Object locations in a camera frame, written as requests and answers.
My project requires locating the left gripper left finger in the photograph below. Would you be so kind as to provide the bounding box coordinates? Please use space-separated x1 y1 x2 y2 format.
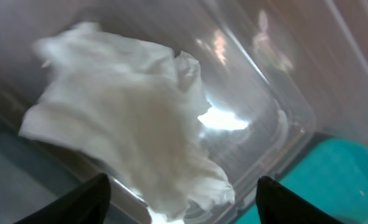
16 173 111 224

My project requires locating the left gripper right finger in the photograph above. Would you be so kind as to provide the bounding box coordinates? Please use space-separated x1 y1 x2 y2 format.
255 176 341 224

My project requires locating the white napkin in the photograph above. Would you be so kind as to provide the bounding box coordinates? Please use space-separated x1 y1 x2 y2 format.
19 22 235 222

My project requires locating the teal serving tray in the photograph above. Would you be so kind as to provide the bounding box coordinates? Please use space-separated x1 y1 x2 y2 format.
233 138 368 224

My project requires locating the clear plastic bin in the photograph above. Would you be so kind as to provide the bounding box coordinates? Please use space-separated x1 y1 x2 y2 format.
0 1 368 223

